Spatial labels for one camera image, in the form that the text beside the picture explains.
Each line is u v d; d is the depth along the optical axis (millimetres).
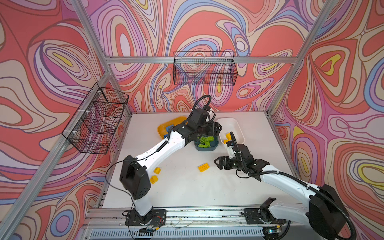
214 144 984
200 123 604
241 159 628
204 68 960
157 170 870
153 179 843
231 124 1109
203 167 907
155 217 723
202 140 1008
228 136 1019
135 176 431
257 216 721
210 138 1019
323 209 404
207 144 990
